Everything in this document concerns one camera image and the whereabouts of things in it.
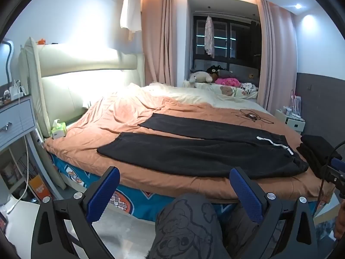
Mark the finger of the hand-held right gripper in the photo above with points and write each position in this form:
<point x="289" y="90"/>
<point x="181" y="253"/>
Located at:
<point x="334" y="179"/>
<point x="338" y="164"/>

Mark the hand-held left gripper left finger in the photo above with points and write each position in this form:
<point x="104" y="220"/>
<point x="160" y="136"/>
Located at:
<point x="103" y="194"/>

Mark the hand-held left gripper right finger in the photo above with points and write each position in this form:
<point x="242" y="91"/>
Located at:
<point x="246" y="194"/>

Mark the black pants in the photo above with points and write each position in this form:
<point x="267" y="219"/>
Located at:
<point x="188" y="153"/>

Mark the person's right hand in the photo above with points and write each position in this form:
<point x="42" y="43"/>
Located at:
<point x="341" y="221"/>

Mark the folded black clothes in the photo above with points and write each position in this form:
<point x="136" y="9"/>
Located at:
<point x="315" y="151"/>

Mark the blue printed bed sheet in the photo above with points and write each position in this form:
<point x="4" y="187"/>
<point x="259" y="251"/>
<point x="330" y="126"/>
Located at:
<point x="140" y="202"/>

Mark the white nightstand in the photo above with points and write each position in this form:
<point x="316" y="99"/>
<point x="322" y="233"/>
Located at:
<point x="295" y="125"/>

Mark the orange box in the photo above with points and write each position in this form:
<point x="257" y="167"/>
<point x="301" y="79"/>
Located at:
<point x="40" y="188"/>

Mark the operator's grey printed knee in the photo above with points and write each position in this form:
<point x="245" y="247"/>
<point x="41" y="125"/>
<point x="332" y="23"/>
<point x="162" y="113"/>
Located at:
<point x="183" y="229"/>

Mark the green tissue box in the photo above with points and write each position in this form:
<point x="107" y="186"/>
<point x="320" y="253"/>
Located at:
<point x="59" y="132"/>

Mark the orange blanket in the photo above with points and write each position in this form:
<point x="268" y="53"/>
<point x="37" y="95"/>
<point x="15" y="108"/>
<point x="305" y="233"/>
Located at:
<point x="121" y="113"/>

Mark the bear printed cream pillow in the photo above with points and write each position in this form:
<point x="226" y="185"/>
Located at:
<point x="229" y="90"/>

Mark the black spotted white cloth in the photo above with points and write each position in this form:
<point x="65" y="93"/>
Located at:
<point x="249" y="87"/>

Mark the pink plush toy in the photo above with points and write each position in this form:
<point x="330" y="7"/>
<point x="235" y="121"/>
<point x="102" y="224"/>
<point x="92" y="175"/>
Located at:
<point x="227" y="81"/>

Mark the cream bed sheet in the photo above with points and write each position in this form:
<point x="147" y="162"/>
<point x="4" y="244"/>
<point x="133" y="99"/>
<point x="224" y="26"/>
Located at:
<point x="188" y="94"/>

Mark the white dresser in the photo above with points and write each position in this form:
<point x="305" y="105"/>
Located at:
<point x="16" y="118"/>

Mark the pink curtain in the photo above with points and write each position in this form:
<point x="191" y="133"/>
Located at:
<point x="159" y="45"/>
<point x="277" y="59"/>

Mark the beige plush toy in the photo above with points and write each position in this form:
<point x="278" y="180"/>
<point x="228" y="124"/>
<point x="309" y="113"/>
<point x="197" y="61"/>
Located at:
<point x="200" y="77"/>

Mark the black plush toy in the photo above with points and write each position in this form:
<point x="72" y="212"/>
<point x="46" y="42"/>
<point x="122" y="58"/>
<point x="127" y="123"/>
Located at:
<point x="214" y="70"/>

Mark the white charger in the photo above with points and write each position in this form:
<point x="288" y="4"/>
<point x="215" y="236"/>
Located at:
<point x="17" y="90"/>

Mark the hanging floral garment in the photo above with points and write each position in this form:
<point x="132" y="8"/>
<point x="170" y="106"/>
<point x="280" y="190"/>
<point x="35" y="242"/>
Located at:
<point x="209" y="37"/>

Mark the ceiling spotlight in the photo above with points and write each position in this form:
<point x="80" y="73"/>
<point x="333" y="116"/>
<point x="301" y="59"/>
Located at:
<point x="297" y="6"/>

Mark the white framed mirror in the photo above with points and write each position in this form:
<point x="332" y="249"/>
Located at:
<point x="5" y="59"/>

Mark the hanging white garment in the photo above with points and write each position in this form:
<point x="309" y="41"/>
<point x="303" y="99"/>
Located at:
<point x="130" y="13"/>

